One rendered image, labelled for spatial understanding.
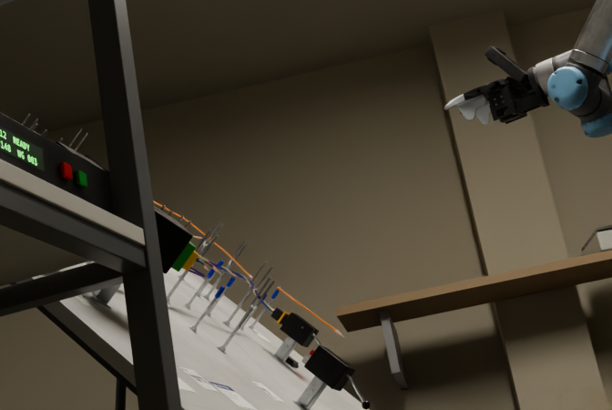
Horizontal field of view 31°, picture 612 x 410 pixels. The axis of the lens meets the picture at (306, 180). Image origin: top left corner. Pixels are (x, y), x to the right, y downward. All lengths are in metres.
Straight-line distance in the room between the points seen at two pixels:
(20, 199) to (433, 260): 3.43
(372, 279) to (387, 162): 0.49
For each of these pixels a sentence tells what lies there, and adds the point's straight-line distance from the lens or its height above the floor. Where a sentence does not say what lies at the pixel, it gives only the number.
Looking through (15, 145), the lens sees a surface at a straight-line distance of 1.08.
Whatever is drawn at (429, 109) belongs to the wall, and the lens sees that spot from 4.55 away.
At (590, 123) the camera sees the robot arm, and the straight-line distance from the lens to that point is 2.30.
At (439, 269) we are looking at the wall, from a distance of 4.35.
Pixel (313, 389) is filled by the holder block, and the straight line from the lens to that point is 1.81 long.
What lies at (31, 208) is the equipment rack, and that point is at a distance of 1.03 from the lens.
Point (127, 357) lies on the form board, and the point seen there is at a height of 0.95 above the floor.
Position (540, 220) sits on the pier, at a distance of 4.22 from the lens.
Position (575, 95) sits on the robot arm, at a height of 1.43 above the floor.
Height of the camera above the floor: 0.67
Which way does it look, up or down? 19 degrees up
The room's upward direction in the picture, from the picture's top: 11 degrees counter-clockwise
